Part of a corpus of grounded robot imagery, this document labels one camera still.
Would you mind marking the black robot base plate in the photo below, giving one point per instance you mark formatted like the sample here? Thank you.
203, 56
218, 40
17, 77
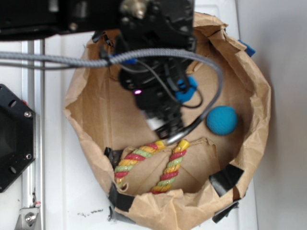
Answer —
17, 129

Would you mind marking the blue rectangular block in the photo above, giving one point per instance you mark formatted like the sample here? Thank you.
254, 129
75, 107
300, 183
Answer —
186, 91

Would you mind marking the black tape inside left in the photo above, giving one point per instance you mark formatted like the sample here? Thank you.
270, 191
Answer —
114, 156

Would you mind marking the aluminium extrusion rail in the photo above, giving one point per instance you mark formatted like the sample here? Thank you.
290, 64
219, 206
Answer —
33, 193

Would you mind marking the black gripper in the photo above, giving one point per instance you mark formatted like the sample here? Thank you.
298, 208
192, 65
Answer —
155, 26

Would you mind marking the blue tape piece right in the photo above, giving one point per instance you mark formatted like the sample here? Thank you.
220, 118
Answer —
249, 50

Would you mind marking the black tape bottom left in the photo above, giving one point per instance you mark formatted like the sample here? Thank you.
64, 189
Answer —
118, 200

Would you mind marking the black tape top left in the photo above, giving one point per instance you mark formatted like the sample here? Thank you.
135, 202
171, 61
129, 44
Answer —
97, 36

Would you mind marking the blue ball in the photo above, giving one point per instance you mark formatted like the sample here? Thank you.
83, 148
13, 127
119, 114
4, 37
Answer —
222, 120

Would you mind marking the brown paper bag bin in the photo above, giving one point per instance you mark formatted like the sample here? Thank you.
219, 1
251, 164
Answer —
103, 114

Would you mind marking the black tape lower right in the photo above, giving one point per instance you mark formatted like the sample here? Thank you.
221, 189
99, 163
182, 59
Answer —
225, 179

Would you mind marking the colourful twisted rope toy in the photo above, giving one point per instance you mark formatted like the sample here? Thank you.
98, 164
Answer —
142, 153

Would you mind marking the black tape bottom right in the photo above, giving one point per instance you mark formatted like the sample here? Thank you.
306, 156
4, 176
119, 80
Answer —
224, 212

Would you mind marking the metal corner bracket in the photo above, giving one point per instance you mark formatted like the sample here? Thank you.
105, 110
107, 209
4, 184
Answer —
29, 219

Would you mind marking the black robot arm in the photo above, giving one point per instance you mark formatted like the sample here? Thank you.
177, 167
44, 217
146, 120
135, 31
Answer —
22, 20

